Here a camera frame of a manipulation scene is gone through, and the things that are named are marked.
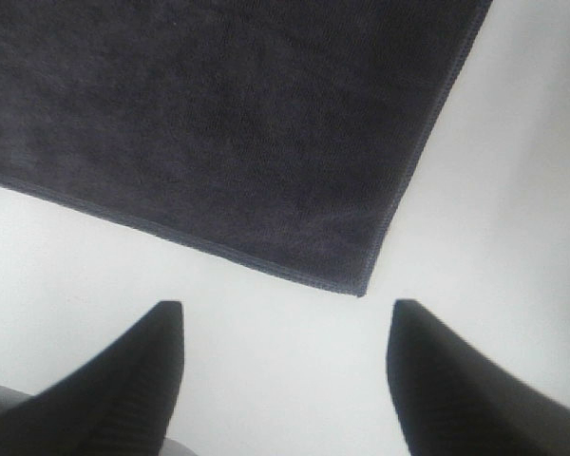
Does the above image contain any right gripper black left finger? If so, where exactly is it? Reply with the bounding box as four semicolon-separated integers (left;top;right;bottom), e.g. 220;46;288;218
0;301;185;455

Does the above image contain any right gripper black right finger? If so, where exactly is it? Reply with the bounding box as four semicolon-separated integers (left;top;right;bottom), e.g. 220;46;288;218
386;299;570;455

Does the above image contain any dark navy towel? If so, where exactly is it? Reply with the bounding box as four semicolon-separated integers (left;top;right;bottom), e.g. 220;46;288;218
0;1;490;296

